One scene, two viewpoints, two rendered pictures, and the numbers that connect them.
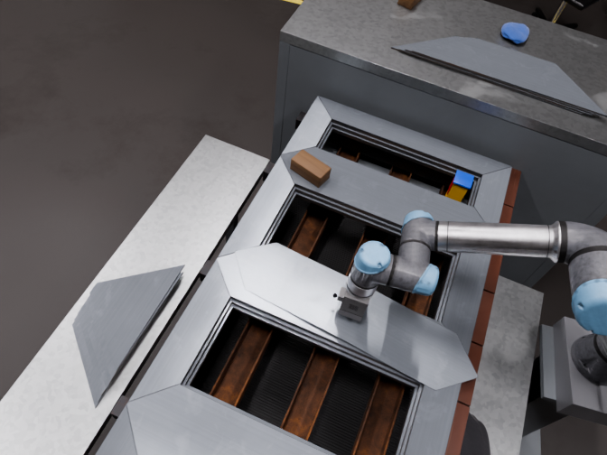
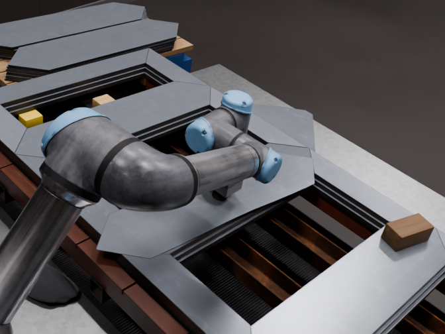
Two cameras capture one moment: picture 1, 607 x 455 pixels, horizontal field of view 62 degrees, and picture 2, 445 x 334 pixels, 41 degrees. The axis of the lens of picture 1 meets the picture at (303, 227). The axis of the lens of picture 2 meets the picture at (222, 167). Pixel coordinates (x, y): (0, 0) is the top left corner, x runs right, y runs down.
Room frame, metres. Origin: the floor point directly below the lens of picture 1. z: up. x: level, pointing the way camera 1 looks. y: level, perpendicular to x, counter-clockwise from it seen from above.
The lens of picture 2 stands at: (1.13, -1.30, 1.85)
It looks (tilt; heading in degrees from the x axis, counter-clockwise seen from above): 36 degrees down; 115
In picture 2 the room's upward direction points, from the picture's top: 10 degrees clockwise
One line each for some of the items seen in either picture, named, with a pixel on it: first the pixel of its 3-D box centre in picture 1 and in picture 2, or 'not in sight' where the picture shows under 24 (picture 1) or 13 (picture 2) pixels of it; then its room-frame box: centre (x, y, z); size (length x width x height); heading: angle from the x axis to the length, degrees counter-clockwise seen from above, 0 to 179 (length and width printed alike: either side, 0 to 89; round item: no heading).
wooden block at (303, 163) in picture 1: (310, 168); (407, 231); (1.08, 0.01, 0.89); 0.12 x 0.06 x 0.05; 60
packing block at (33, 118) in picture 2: not in sight; (30, 119); (-0.07, -0.16, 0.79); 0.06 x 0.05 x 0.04; 76
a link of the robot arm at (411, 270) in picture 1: (412, 270); (215, 134); (0.63, -0.27, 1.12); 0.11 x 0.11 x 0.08; 84
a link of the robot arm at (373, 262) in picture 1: (371, 264); (234, 116); (0.62, -0.17, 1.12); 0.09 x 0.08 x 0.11; 84
